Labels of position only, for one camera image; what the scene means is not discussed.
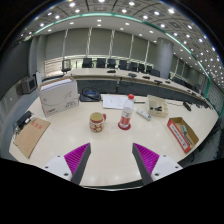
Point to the red flower-print mug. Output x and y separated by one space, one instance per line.
96 123

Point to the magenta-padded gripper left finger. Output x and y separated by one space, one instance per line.
75 160

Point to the dark marker pen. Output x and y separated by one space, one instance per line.
186 139
189 138

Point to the white remote control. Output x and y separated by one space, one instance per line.
143 114

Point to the white copy paper box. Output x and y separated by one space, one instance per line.
58 98

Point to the small beige cardboard box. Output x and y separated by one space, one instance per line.
157 108

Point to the black conference microphone units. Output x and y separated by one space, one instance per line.
187 106

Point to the ceiling lights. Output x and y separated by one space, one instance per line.
130 5

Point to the black desk phone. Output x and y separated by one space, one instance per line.
89 96

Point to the black office chairs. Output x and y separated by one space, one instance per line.
100 62

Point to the black pen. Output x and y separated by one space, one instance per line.
140 102

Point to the clear red-capped water bottle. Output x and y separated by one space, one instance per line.
126 115

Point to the white printed paper sheet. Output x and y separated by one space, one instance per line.
113 101

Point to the brown paper envelope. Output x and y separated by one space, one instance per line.
31 136

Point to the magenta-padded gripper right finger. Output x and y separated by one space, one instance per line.
148 160

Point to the black handset device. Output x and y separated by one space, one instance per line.
23 119

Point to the open red-sided cardboard box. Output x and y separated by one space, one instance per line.
176 135

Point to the grey board eraser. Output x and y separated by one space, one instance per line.
184 129

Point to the grey box monitor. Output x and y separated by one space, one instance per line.
29 85

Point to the long curved conference desk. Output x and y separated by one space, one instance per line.
100 75

